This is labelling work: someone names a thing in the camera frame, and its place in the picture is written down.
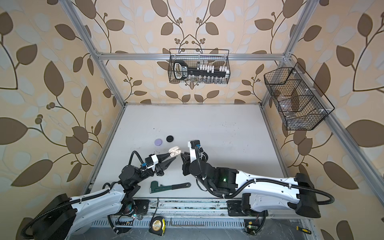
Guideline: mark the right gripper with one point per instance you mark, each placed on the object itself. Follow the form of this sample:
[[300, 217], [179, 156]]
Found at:
[[186, 164]]

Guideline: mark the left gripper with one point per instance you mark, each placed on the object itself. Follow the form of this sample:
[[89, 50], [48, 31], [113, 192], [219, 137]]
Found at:
[[160, 168]]

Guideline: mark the white earbud case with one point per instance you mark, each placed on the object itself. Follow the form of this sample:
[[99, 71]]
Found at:
[[174, 151]]

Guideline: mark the purple earbud case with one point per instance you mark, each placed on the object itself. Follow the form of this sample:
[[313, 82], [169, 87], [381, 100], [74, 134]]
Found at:
[[158, 142]]

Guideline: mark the black round earbud case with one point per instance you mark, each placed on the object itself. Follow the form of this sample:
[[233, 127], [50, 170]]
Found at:
[[170, 139]]

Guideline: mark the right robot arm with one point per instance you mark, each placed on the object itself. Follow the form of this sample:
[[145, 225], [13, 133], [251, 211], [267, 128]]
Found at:
[[259, 194]]

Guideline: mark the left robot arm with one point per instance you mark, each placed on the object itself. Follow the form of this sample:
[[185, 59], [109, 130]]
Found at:
[[64, 216]]

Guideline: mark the green pipe wrench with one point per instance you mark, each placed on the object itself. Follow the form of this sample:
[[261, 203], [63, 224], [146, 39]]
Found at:
[[155, 187]]

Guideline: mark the yellow black tape measure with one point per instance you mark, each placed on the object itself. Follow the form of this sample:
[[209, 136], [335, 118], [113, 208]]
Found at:
[[157, 226]]

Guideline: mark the yellow black screwdriver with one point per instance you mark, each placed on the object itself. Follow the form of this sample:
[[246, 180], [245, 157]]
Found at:
[[306, 231]]

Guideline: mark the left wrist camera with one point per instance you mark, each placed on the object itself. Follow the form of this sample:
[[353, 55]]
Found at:
[[151, 162]]

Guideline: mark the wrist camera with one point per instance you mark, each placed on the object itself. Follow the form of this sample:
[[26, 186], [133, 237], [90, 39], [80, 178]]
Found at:
[[194, 148], [151, 162]]

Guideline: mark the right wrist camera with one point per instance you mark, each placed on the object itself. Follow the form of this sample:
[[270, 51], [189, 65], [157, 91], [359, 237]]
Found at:
[[194, 148]]

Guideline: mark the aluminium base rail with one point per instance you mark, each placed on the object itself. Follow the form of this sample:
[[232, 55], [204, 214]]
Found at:
[[189, 213]]

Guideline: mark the back wire basket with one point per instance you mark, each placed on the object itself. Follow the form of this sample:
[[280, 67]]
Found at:
[[217, 57]]

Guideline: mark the side wire basket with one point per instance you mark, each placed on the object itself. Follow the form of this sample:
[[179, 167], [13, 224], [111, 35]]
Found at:
[[300, 102]]

